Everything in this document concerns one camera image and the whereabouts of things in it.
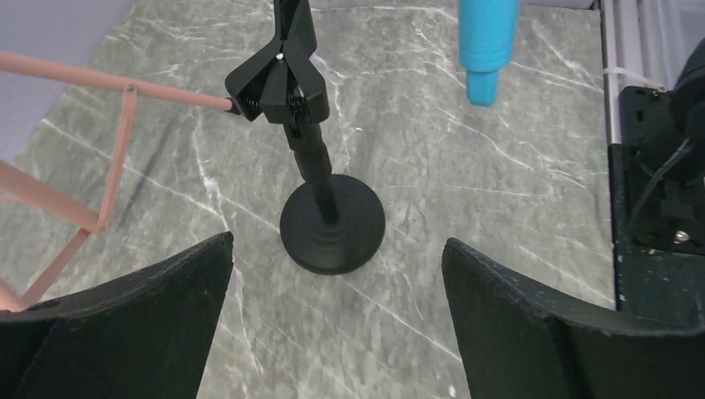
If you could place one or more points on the blue microphone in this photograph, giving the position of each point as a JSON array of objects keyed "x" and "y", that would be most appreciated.
[{"x": 486, "y": 40}]

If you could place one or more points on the pink music stand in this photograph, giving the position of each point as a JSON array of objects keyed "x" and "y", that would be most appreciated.
[{"x": 173, "y": 186}]

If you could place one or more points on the black round base mic stand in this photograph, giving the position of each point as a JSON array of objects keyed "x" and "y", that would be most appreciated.
[{"x": 331, "y": 224}]

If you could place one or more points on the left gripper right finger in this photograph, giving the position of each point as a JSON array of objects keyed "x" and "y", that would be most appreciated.
[{"x": 519, "y": 338}]

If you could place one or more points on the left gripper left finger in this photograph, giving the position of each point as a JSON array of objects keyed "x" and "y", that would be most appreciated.
[{"x": 146, "y": 334}]

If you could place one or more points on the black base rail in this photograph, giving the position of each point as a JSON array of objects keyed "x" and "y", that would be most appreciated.
[{"x": 656, "y": 179}]

